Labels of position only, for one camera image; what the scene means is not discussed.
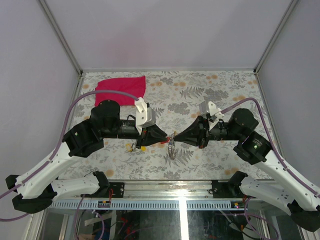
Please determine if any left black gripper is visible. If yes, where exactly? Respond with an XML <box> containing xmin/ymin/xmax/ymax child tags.
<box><xmin>102</xmin><ymin>119</ymin><xmax>170</xmax><ymax>150</ymax></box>

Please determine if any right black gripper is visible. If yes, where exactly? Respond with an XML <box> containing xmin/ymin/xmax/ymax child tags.
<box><xmin>173</xmin><ymin>114</ymin><xmax>243</xmax><ymax>149</ymax></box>

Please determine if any red tag key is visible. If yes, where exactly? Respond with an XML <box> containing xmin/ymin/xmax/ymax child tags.
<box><xmin>160</xmin><ymin>139</ymin><xmax>170</xmax><ymax>144</ymax></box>

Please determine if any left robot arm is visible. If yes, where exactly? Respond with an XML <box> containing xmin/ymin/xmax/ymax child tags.
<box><xmin>5</xmin><ymin>99</ymin><xmax>167</xmax><ymax>214</ymax></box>

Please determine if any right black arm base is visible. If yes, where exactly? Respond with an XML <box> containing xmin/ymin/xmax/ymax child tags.
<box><xmin>208</xmin><ymin>180</ymin><xmax>237</xmax><ymax>199</ymax></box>

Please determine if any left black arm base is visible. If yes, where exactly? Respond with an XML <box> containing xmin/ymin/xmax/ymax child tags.
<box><xmin>109</xmin><ymin>182</ymin><xmax>125</xmax><ymax>199</ymax></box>

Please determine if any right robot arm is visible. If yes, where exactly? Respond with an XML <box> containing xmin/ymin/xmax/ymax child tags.
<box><xmin>174</xmin><ymin>108</ymin><xmax>320</xmax><ymax>232</ymax></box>

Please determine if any yellow tag key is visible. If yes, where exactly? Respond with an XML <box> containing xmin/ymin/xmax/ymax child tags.
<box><xmin>125</xmin><ymin>143</ymin><xmax>134</xmax><ymax>153</ymax></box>

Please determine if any pink folded cloth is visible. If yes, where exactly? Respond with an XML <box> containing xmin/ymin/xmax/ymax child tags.
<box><xmin>94</xmin><ymin>76</ymin><xmax>146</xmax><ymax>107</ymax></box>

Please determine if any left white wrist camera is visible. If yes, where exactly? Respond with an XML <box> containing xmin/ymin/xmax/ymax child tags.
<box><xmin>134</xmin><ymin>97</ymin><xmax>156</xmax><ymax>135</ymax></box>

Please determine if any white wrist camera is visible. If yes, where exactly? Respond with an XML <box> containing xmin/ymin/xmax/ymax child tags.
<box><xmin>134</xmin><ymin>97</ymin><xmax>156</xmax><ymax>135</ymax></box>
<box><xmin>199</xmin><ymin>100</ymin><xmax>225</xmax><ymax>131</ymax></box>

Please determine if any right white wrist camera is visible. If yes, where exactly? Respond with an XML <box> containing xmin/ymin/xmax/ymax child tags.
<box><xmin>199</xmin><ymin>100</ymin><xmax>225</xmax><ymax>131</ymax></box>

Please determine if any aluminium front rail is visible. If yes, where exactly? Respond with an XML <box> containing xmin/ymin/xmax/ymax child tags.
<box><xmin>57</xmin><ymin>179</ymin><xmax>283</xmax><ymax>201</ymax></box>

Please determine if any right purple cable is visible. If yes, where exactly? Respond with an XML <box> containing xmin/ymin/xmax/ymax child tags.
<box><xmin>219</xmin><ymin>97</ymin><xmax>320</xmax><ymax>196</ymax></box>

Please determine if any purple cable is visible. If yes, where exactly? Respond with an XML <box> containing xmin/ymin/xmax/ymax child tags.
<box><xmin>219</xmin><ymin>97</ymin><xmax>320</xmax><ymax>196</ymax></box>
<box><xmin>0</xmin><ymin>90</ymin><xmax>140</xmax><ymax>223</ymax></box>

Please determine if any white slotted cable duct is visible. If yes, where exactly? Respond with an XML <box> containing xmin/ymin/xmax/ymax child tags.
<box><xmin>50</xmin><ymin>199</ymin><xmax>244</xmax><ymax>211</ymax></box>

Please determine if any left aluminium frame post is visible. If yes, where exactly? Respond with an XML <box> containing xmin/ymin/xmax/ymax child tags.
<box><xmin>37</xmin><ymin>0</ymin><xmax>83</xmax><ymax>76</ymax></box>

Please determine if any aluminium frame post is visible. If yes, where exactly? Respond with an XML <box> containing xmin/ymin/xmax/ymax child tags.
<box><xmin>253</xmin><ymin>0</ymin><xmax>300</xmax><ymax>75</ymax></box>
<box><xmin>37</xmin><ymin>0</ymin><xmax>83</xmax><ymax>76</ymax></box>

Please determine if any right aluminium frame post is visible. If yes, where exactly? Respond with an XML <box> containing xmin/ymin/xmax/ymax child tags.
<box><xmin>253</xmin><ymin>0</ymin><xmax>300</xmax><ymax>75</ymax></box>

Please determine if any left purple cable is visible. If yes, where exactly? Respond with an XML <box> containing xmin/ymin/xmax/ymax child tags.
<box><xmin>0</xmin><ymin>90</ymin><xmax>140</xmax><ymax>223</ymax></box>

